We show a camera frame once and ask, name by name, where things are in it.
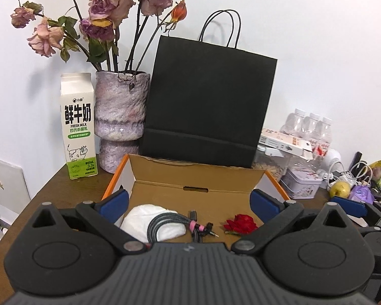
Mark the yellow green pear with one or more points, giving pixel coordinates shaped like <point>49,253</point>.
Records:
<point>339,190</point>

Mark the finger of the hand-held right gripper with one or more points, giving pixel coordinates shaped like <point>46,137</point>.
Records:
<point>349,206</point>

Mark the small white fan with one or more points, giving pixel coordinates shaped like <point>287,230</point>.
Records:
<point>331,160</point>

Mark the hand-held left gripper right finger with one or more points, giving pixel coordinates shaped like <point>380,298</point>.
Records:
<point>265,206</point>

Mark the lilac stone vase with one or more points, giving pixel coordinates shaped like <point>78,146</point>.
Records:
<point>120,114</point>

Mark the purple tissue pack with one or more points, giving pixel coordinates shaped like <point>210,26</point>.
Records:
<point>362,194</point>

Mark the black paper bag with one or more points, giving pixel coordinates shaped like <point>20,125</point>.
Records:
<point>209,101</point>

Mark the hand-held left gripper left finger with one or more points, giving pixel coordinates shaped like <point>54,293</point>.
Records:
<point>114,206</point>

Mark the clear jar of seeds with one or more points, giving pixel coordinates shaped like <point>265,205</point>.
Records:
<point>273,165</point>

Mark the red cardboard box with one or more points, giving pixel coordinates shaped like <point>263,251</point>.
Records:
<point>190,174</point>

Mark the red fabric rose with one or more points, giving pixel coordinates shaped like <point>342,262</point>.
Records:
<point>241,224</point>

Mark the white green milk carton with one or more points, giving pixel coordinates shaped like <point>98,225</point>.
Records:
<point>78,127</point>

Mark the dried rose bouquet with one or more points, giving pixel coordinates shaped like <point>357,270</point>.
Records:
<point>104,19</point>

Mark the floral tin box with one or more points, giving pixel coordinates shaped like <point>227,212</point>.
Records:
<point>301,182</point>

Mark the flat white carton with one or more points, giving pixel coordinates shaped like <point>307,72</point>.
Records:
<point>285,141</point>

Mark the white cloth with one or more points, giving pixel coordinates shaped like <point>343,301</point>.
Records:
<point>139,220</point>

